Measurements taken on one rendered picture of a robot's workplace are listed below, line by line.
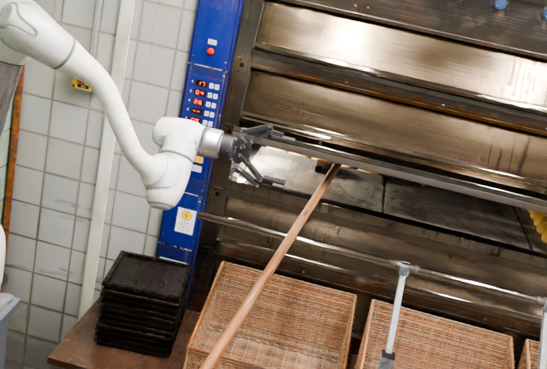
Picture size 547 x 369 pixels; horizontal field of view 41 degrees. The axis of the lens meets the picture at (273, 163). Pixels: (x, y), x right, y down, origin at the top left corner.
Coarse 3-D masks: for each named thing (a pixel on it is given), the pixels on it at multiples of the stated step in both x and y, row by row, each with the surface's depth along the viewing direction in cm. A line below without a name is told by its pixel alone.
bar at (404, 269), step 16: (224, 224) 253; (240, 224) 252; (304, 240) 250; (352, 256) 248; (368, 256) 248; (400, 272) 246; (416, 272) 246; (432, 272) 246; (400, 288) 244; (480, 288) 244; (496, 288) 244; (544, 304) 242; (544, 320) 241; (544, 336) 238; (384, 352) 234; (544, 352) 236; (384, 368) 233; (544, 368) 233
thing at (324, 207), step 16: (256, 192) 288; (272, 192) 287; (288, 192) 288; (320, 208) 285; (336, 208) 284; (352, 208) 286; (384, 224) 283; (400, 224) 282; (416, 224) 283; (448, 240) 281; (464, 240) 280; (480, 240) 280; (496, 256) 279; (512, 256) 278; (528, 256) 277; (544, 256) 278
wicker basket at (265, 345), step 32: (224, 288) 294; (288, 288) 292; (320, 288) 291; (224, 320) 295; (256, 320) 294; (288, 320) 292; (320, 320) 291; (352, 320) 278; (192, 352) 254; (224, 352) 282; (256, 352) 286; (288, 352) 290
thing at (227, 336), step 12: (336, 168) 288; (324, 180) 279; (312, 204) 263; (300, 216) 256; (300, 228) 252; (288, 240) 243; (276, 252) 237; (276, 264) 232; (264, 276) 225; (252, 288) 220; (252, 300) 216; (240, 312) 210; (240, 324) 208; (228, 336) 202; (216, 348) 197; (216, 360) 194
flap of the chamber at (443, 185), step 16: (272, 144) 266; (288, 144) 265; (336, 160) 264; (352, 160) 263; (400, 176) 261; (416, 176) 261; (464, 192) 259; (480, 192) 259; (528, 208) 257; (544, 208) 256
